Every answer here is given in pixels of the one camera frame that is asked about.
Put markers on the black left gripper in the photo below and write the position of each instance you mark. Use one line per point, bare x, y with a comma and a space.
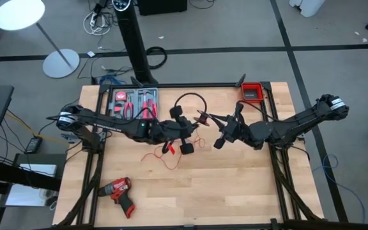
177, 129

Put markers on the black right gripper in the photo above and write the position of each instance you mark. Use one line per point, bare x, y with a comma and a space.
240, 132

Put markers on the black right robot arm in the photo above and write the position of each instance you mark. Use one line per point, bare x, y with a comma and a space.
299, 123

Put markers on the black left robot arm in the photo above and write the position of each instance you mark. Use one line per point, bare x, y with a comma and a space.
107, 123

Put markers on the red plastic bin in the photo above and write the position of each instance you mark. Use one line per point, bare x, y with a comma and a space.
252, 93

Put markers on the grey open tool case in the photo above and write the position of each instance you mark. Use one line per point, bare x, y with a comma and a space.
136, 99

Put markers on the red tape measure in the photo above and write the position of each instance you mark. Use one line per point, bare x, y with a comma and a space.
120, 96

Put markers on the black tower fan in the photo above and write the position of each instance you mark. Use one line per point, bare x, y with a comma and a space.
133, 38

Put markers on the black box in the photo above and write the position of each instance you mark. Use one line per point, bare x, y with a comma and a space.
161, 6

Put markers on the small white adapter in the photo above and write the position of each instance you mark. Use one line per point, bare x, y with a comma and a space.
91, 53

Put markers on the white power strip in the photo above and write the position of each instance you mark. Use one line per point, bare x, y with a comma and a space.
96, 22

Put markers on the white plastic object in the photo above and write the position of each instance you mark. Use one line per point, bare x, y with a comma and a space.
307, 6

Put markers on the white flat panel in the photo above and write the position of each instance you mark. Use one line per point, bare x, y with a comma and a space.
40, 170
27, 195

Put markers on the black power adapter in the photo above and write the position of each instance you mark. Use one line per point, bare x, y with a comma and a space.
33, 144

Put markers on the white round pedestal table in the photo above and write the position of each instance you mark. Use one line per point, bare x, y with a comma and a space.
19, 14

